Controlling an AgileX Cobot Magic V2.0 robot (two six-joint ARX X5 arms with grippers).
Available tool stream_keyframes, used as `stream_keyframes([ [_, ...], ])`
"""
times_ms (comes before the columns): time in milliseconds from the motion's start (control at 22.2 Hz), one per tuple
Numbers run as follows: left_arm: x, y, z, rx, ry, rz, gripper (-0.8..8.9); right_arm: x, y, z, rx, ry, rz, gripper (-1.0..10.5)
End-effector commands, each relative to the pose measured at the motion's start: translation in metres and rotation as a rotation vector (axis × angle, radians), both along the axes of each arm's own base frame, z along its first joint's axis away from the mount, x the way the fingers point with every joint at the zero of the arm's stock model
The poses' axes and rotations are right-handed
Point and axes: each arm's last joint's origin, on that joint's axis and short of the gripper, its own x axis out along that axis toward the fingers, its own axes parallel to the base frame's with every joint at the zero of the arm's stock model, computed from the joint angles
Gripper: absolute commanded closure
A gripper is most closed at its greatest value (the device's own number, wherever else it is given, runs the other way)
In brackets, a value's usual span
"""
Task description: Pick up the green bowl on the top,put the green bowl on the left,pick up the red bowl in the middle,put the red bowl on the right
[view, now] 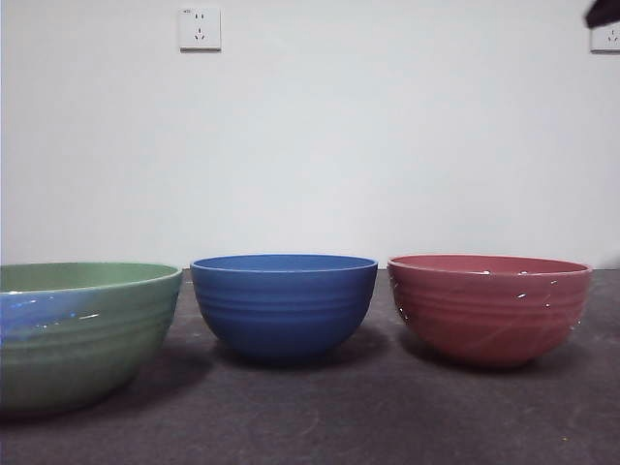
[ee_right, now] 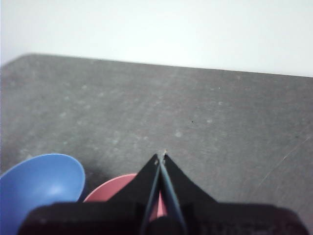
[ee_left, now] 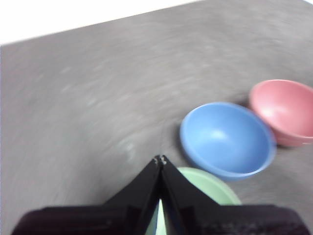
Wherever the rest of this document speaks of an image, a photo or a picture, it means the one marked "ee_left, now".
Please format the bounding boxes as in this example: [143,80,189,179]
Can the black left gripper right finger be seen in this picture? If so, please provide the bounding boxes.
[160,155,309,235]

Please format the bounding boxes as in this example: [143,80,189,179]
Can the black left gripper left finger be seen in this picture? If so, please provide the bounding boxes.
[11,155,162,235]

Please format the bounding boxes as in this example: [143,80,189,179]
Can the red bowl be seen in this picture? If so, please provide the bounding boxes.
[248,79,313,147]

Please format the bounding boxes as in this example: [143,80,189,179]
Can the blue bowl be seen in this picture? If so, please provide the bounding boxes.
[179,102,277,182]

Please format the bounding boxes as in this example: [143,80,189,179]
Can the green bowl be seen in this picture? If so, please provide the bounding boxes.
[145,167,243,235]

